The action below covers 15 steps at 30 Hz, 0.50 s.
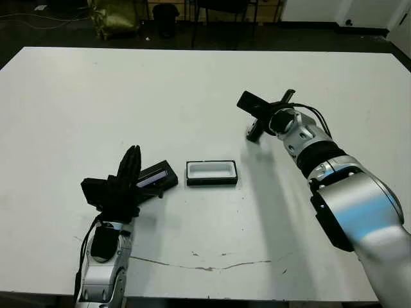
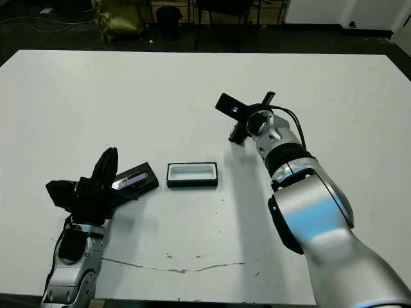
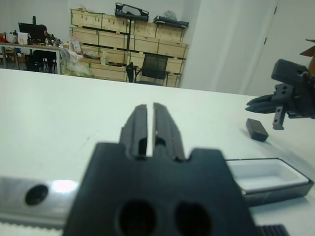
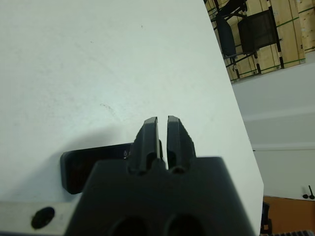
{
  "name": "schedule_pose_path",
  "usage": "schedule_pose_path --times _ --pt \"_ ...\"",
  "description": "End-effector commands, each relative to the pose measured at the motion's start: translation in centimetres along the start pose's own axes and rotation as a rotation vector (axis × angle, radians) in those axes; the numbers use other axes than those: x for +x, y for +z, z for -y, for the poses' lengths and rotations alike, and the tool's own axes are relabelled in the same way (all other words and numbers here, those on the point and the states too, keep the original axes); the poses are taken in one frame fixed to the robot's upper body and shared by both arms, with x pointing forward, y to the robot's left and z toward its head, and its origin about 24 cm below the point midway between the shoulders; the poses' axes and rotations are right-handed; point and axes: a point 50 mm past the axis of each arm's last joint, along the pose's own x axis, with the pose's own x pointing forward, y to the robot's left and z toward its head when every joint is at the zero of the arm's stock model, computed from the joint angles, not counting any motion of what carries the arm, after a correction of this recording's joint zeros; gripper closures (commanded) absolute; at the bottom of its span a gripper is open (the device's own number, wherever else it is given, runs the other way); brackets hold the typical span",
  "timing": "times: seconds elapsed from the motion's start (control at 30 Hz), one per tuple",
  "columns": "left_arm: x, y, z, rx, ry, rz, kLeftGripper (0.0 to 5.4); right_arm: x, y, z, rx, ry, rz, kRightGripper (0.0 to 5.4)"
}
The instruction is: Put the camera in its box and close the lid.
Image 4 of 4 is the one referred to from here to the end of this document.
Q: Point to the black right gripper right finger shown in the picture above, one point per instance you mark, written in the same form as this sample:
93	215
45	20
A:
178	147

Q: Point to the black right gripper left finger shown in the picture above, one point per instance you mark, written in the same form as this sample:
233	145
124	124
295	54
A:
147	147

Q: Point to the slim black camera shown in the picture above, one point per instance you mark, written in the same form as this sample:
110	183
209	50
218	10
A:
76	167

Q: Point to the black mesh office chair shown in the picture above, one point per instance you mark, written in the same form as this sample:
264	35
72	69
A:
258	32

